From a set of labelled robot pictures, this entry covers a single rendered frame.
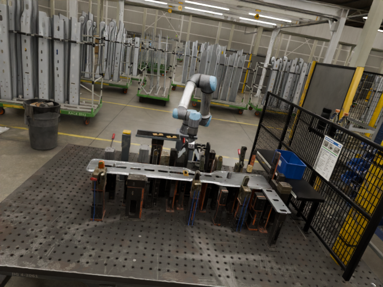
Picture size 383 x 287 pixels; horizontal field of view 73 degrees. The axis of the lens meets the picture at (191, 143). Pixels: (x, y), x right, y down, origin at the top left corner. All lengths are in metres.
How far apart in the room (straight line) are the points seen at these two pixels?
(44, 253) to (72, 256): 0.15
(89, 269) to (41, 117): 3.11
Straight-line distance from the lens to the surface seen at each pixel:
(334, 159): 2.09
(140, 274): 1.61
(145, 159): 2.04
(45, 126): 4.48
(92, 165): 1.96
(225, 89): 9.12
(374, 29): 9.56
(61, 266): 1.67
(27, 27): 6.28
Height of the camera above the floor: 1.91
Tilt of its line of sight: 21 degrees down
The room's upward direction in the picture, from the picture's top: 10 degrees clockwise
